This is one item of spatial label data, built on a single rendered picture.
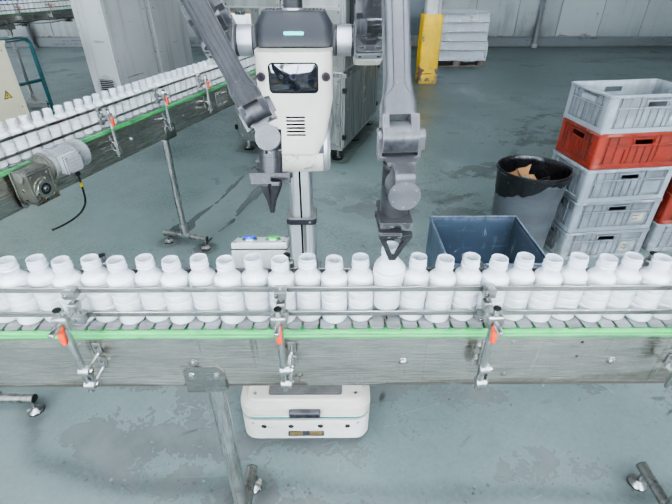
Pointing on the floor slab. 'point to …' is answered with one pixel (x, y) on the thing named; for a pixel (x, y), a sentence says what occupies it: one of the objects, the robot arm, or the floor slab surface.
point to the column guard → (428, 48)
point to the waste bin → (530, 192)
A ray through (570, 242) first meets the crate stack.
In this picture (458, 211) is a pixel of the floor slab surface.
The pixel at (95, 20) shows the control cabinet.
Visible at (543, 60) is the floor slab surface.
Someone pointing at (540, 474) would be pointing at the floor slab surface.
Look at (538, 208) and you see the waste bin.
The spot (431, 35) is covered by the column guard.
